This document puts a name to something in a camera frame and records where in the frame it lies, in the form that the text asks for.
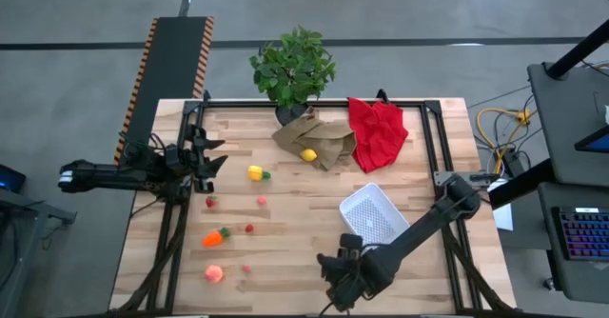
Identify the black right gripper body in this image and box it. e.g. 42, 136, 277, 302
326, 233, 384, 312

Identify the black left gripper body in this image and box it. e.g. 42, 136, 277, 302
176, 123, 216, 195

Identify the white plastic mesh basket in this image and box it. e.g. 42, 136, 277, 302
338, 182, 411, 248

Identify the orange toy carrot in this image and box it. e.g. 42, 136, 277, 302
201, 227, 231, 248

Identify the pink-orange toy peach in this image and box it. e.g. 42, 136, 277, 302
204, 264, 225, 285

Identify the black plant pot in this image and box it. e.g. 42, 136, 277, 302
274, 102, 309, 127

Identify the black hazard-striped floor mat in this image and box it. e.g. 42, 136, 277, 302
112, 15, 215, 167

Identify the tan cloth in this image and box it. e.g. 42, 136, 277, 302
270, 107, 358, 172

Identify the green leafy plant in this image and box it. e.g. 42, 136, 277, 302
248, 25, 337, 109

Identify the red cloth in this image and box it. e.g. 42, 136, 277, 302
346, 96, 410, 174

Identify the white paper sheet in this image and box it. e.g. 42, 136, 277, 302
487, 178, 515, 232

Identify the grey metal stand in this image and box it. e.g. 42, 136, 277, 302
0, 187, 77, 318

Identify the black device with blue light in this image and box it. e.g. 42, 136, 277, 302
0, 164, 28, 194

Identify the black power strip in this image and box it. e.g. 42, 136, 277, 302
502, 149, 524, 176

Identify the grey keyboard desk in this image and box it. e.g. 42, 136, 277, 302
537, 182, 609, 305

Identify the backlit computer keyboard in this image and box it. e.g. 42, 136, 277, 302
551, 206, 609, 262

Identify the large grey desk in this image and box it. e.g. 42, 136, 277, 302
526, 62, 609, 189

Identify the blue tablet screen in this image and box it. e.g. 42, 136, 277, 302
574, 125, 609, 155

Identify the black pole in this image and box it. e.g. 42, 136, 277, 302
544, 17, 609, 80

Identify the black aluminium table frame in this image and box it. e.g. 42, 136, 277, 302
111, 88, 515, 317

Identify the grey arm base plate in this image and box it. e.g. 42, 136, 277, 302
433, 169, 501, 189

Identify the yellow cable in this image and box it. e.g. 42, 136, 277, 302
476, 107, 533, 175

